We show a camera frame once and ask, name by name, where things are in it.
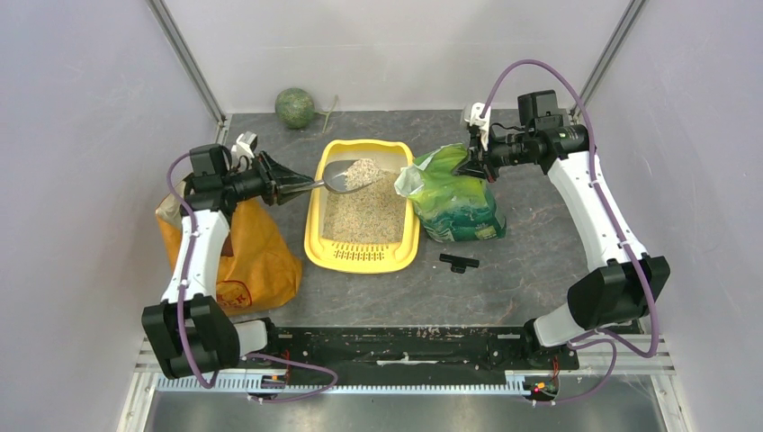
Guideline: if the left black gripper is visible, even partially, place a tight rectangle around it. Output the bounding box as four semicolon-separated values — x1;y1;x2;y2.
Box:
222;150;314;207

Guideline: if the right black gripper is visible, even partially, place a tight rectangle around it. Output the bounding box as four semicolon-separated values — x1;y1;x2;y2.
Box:
451;125;534;183

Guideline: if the grey metal scoop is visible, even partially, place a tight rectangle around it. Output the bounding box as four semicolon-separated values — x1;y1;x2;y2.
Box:
307;158;385;194

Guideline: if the green litter bag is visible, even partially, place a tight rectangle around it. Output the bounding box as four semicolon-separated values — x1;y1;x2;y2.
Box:
394;143;507;243

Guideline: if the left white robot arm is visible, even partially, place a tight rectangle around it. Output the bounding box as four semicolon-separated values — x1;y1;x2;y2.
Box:
141;144;313;389

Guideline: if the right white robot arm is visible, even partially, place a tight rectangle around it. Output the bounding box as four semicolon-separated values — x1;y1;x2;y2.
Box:
454;90;670;368

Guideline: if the yellow litter box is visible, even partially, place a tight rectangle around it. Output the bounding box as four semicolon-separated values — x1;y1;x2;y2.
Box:
303;139;420;274

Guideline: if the green round ball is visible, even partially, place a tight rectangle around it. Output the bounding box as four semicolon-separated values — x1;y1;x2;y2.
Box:
274;87;315;130

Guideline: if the orange shopping bag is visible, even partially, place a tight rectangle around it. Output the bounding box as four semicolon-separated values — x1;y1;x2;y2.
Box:
155;193;302;316

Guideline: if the black bag clip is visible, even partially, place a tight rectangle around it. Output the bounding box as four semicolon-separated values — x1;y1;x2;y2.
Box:
439;254;480;274

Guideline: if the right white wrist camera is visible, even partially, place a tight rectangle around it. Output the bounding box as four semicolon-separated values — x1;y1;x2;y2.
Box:
462;103;491;151

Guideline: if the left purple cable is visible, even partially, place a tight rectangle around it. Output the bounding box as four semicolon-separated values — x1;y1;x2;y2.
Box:
166;151;339;405

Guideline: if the purple cable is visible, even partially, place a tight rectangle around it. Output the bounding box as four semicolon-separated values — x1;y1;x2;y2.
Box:
483;58;661;408
166;151;339;405

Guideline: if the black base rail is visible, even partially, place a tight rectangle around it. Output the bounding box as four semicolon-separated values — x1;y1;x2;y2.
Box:
263;326;579;386

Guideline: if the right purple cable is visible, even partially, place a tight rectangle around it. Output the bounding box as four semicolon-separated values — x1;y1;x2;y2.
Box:
483;58;661;408

